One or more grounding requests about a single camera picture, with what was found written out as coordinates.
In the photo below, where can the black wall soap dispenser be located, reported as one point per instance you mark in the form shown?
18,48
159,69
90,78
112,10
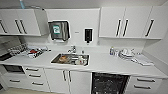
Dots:
88,35

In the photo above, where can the small grey dish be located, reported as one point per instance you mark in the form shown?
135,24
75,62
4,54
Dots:
46,50

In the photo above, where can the small grey wall label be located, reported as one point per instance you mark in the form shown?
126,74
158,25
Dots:
76,32

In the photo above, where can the brown bowl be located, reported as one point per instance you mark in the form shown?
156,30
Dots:
63,58

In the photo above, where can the small white bottle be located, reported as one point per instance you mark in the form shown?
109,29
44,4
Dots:
116,53

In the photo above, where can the stainless steel dishwasher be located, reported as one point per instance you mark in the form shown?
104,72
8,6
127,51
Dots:
110,73

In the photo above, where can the white wall cabinet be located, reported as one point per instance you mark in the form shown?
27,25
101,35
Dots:
20,21

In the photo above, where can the stack of white plates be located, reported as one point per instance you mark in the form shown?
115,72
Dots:
126,54

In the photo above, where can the white towel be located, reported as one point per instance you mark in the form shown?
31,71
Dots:
143,60

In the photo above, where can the stainless steel sink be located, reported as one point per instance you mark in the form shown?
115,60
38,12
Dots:
70,63

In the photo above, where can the white mug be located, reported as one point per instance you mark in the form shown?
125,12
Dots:
81,61

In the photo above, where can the white dish rack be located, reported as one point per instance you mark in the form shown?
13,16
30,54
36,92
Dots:
35,52

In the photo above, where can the white base cabinet door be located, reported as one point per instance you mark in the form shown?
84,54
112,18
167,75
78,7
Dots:
56,81
80,83

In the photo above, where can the red plastic container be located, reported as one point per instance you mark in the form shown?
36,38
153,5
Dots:
34,51

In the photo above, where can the pale blue spray bottle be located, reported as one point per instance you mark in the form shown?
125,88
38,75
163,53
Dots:
22,4

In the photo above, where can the white wall cabinet door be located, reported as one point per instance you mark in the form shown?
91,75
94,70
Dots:
110,21
135,21
156,21

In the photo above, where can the steel paper towel dispenser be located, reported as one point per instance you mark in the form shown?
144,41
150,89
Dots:
59,30

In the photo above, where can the chrome faucet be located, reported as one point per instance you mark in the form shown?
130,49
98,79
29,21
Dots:
72,49

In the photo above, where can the small chrome sink pump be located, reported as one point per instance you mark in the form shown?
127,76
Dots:
83,51

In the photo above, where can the built-in black microwave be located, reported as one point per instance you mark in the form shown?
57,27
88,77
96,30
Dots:
13,69

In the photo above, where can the wide white drawer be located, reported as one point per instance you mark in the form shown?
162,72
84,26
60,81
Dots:
15,81

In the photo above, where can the dish soap bottle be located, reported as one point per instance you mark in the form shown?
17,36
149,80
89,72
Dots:
112,51

